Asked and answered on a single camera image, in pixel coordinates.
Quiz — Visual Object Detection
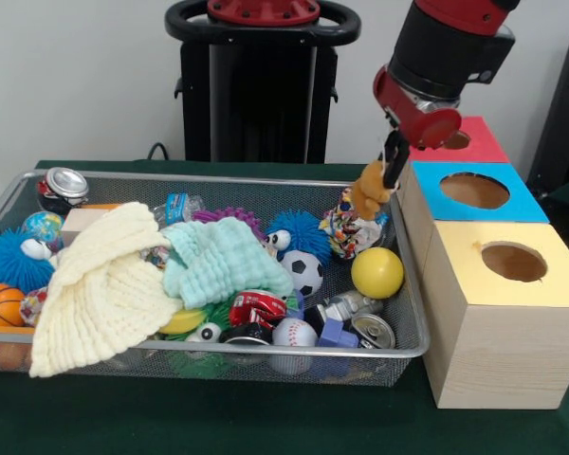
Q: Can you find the purple spiky ball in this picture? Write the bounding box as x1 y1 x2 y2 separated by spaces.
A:
192 207 261 234

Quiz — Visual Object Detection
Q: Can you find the mint green cloth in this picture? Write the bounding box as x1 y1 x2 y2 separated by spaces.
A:
160 215 297 310

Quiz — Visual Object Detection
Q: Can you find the small orange basketball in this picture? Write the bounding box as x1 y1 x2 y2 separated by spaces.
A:
0 282 28 328

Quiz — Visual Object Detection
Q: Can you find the small soccer ball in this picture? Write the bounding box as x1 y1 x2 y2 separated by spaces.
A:
281 249 324 298

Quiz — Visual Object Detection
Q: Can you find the yellow green plastic banana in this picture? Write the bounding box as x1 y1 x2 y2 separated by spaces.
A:
161 307 208 336

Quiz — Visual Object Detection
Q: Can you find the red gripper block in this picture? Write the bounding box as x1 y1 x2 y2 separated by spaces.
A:
373 64 463 189

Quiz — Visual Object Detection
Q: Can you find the silver drink can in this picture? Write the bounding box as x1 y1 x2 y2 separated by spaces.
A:
35 167 90 214

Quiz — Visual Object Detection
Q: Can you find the blue spiky ball with eyes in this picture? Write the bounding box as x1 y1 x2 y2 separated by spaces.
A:
264 210 333 262
0 230 58 295

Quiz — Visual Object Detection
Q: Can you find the yellow ball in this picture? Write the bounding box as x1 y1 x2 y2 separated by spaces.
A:
350 246 405 300

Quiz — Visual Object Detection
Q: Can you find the wooden three-hole box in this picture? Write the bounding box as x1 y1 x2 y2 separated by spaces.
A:
389 115 569 410

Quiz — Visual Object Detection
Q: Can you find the small brown plush toy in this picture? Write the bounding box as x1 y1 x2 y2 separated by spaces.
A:
351 159 393 222

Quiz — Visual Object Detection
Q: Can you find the shallow clear mesh bin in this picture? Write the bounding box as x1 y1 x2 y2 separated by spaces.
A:
0 168 431 386

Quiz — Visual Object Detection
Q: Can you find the small baseball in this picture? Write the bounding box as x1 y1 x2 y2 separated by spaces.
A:
272 317 320 347

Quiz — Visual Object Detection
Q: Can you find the green spiky ball with eye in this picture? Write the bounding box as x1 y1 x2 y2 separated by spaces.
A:
184 320 225 343

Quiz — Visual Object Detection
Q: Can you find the cream yellow cloth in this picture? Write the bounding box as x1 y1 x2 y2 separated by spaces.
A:
28 201 185 379

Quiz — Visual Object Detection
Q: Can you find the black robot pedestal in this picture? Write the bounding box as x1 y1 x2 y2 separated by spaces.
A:
164 0 362 165

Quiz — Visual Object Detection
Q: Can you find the dark green tablecloth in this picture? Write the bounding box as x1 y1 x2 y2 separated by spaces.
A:
0 159 569 455

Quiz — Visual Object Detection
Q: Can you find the black upright panel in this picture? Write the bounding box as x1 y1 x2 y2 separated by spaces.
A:
525 30 569 200

